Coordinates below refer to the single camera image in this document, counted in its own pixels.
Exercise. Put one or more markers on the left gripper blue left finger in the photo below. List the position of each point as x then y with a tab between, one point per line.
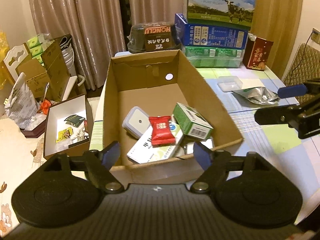
98	165

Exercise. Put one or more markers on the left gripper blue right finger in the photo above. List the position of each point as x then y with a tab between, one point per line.
214	168

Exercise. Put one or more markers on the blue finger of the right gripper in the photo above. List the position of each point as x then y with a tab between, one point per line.
276	115
292	91

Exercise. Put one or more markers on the silver foil tea bag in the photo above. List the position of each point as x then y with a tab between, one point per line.
259	95

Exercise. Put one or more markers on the green spray medicine box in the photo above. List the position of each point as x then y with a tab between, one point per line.
191	122

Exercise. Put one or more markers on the white green medicine box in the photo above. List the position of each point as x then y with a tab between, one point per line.
143	151

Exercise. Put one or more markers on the white square charger box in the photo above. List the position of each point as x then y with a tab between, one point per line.
136	122

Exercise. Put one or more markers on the red candy packet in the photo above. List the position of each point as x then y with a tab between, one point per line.
161	134

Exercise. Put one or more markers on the clear plastic lid tray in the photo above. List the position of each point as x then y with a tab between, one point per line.
229	83

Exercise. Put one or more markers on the quilted brown chair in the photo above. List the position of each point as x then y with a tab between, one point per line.
304	67

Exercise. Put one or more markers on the plaid tablecloth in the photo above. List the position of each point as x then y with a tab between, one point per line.
279	144

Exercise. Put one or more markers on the white lined floor box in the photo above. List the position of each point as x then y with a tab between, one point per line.
69	127

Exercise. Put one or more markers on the red gift box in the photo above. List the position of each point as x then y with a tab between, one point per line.
256	53

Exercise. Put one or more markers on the wooden wardrobe door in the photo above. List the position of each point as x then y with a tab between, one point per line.
277	21

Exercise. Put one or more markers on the green shrink-wrapped drink pack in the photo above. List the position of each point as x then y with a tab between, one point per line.
211	57

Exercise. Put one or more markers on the crumpled white plastic bag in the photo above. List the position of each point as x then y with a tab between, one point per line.
21	106

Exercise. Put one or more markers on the open brown cardboard box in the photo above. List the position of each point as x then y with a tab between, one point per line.
155	82

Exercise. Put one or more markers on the brown cardboard boxes on floor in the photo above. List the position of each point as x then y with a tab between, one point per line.
54	73

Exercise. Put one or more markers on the pure milk carton box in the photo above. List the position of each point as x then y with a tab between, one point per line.
229	13

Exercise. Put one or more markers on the blue milk carton box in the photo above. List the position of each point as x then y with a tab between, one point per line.
203	35

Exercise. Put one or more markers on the yellow plastic bag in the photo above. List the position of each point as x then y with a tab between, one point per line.
4	48

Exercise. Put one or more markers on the green tissue packs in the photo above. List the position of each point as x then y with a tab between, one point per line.
38	44

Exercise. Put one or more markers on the black Honglu food package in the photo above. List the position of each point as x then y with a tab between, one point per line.
148	37

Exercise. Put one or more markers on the beige window curtain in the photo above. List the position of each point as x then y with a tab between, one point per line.
99	28

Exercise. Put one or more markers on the wall power socket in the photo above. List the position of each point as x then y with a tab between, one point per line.
315	36

